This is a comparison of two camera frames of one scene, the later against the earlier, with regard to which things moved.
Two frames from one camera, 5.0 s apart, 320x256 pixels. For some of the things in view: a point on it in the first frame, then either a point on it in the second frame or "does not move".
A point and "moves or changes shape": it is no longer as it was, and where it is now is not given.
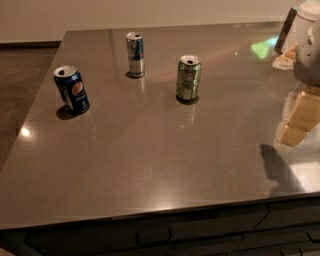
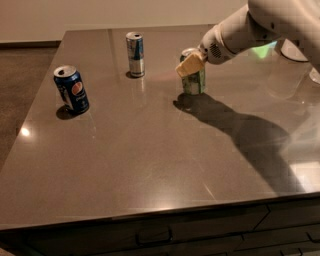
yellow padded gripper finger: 303,116 → 215,49
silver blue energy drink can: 136,52 does not move
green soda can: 188,77 moves or changes shape
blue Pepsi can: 71,89 does not move
